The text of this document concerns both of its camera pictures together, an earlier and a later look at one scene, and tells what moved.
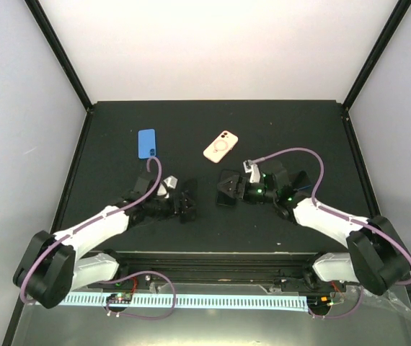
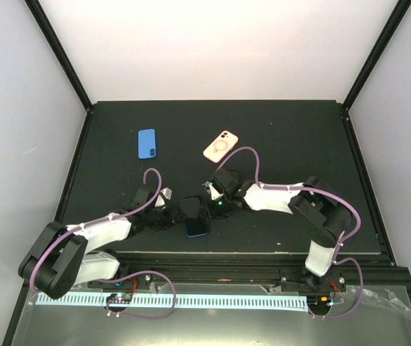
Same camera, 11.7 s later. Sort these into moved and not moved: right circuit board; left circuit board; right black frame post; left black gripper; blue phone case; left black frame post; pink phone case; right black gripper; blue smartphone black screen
Moved: blue smartphone black screen; left black gripper; right black gripper
Not moved: right black frame post; blue phone case; left circuit board; right circuit board; left black frame post; pink phone case
